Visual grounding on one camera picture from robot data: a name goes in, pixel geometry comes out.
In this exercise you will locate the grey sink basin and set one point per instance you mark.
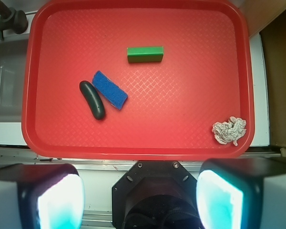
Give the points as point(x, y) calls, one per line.
point(12, 71)

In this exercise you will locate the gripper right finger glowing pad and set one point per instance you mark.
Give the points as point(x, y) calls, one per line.
point(242, 193)

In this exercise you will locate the green rectangular block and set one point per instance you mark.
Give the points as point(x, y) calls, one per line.
point(145, 54)

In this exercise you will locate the crumpled white cloth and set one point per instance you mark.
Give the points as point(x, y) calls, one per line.
point(230, 131)

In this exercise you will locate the dark metal faucet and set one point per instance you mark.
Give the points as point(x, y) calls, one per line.
point(11, 19)

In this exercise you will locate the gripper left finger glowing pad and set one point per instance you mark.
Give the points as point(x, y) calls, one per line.
point(41, 197)

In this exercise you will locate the dark green plastic pickle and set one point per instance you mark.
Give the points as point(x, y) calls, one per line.
point(93, 99)

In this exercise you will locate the brown cardboard box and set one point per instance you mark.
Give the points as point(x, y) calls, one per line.
point(273, 39)

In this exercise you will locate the red plastic tray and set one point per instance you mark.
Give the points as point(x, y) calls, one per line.
point(204, 77)

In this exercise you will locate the blue sponge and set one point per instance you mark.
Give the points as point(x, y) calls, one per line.
point(113, 93)

